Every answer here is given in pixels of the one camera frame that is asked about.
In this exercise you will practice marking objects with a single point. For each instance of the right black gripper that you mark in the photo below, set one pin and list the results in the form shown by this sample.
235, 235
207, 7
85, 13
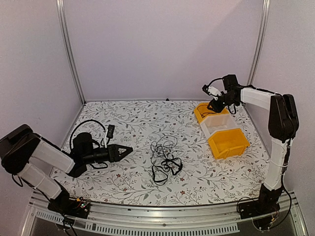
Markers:
214, 103

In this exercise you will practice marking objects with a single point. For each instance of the far yellow bin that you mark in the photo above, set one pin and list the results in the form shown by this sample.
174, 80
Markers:
201, 112

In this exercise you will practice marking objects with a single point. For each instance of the near yellow bin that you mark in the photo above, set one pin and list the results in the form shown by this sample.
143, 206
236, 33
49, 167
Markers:
228, 143

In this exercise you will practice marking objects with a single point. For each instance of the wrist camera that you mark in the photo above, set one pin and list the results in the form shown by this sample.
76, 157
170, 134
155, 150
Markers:
211, 91
108, 135

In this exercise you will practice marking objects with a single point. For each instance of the aluminium frame post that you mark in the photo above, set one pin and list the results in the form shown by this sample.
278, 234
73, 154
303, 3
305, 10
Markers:
68, 50
260, 41

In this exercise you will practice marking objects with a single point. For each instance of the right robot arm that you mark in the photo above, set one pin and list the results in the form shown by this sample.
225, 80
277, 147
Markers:
283, 121

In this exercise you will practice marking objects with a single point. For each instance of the floral table mat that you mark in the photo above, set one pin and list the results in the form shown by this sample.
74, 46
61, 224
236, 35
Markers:
171, 163

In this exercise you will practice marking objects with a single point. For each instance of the yellow bin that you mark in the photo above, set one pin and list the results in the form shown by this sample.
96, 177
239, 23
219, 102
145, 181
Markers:
201, 112
228, 143

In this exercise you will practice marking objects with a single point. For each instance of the aluminium front rail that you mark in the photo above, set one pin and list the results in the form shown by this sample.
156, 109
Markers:
208, 220

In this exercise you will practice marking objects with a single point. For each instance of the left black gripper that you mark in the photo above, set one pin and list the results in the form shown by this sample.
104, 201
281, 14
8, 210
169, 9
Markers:
112, 150

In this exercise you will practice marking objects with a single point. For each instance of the right aluminium frame post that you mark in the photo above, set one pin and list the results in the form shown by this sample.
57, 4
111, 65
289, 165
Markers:
260, 41

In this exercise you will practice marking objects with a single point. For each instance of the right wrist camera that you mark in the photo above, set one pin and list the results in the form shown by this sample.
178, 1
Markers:
211, 91

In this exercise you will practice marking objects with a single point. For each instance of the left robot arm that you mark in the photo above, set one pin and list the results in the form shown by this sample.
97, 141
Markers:
22, 144

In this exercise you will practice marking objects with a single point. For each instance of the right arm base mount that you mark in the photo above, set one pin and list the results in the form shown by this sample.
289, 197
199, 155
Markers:
266, 207

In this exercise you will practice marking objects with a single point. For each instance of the white translucent bin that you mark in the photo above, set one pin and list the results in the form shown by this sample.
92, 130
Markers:
212, 124

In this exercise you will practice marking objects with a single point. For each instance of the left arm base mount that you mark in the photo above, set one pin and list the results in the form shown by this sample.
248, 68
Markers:
65, 205

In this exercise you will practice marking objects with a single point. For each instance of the left aluminium frame post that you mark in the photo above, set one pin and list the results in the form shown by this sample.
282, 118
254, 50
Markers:
68, 50

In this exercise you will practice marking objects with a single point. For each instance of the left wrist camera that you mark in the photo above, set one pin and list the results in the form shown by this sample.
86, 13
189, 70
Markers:
108, 135

